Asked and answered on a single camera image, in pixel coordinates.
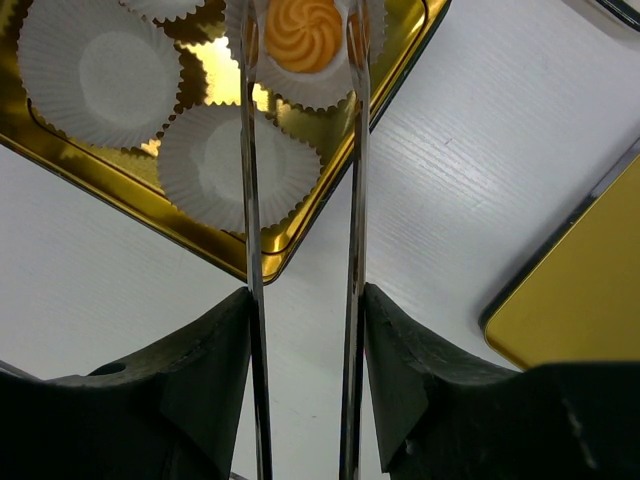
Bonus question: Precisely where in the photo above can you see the metal serving tongs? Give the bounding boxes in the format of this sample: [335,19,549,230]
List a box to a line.
[240,1,370,479]

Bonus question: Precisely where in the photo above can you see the paper cup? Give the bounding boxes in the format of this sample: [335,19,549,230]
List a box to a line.
[157,105,321,233]
[119,0,206,22]
[253,1,360,110]
[17,1,181,148]

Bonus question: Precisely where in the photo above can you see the front left paper cup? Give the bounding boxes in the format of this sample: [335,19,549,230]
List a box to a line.
[17,1,181,148]

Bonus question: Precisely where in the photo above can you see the strawberry pattern tray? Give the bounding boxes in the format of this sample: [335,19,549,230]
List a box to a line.
[566,0,639,36]

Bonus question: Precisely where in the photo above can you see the cookie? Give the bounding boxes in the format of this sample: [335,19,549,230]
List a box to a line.
[264,0,343,74]

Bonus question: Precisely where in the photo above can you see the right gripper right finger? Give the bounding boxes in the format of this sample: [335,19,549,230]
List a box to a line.
[364,284,639,479]

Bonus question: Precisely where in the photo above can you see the gold tin lid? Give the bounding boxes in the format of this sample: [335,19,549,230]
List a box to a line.
[479,158,639,369]

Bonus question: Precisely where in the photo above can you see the back right paper cup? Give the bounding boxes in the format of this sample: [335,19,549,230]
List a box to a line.
[253,1,360,110]

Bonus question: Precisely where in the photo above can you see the front right paper cup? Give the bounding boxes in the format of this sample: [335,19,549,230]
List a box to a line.
[157,105,321,233]

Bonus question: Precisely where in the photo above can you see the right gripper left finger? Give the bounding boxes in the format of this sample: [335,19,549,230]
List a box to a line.
[1,288,250,479]

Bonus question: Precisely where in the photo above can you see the back left paper cup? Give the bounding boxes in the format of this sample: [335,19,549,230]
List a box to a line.
[119,0,206,22]

